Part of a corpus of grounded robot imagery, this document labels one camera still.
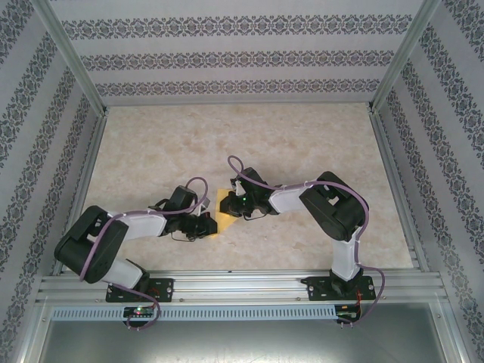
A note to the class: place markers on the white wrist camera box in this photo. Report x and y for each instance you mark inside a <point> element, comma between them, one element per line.
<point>206,203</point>
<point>238,187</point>

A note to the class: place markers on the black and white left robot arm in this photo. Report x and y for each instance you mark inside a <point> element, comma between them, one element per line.
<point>143,225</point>

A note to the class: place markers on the aluminium table side rail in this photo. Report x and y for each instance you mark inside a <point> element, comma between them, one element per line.
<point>85,177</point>
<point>397,181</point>

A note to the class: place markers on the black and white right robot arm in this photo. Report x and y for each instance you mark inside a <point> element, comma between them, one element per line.
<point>287,198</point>

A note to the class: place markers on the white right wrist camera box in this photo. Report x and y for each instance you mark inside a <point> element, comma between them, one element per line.
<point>238,187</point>

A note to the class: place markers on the short aluminium frame bar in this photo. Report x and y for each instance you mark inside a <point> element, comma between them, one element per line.
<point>32,336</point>
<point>452,336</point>

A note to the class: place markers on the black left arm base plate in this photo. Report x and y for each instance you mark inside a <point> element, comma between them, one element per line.
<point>162,289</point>

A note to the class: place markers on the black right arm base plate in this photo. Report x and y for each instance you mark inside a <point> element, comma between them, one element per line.
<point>319,289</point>

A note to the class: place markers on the long aluminium mounting rail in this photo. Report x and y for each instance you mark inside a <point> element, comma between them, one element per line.
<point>242,287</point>

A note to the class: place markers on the yellow paper sheet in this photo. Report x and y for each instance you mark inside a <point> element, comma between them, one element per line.
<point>227,223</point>

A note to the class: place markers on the aluminium frame post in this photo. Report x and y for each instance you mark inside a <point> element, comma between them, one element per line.
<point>404,56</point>
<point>75,64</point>

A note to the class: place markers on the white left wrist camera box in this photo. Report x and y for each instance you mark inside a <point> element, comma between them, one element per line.
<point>206,203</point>

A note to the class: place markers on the grey sheet metal panel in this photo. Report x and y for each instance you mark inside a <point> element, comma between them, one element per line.
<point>242,344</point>

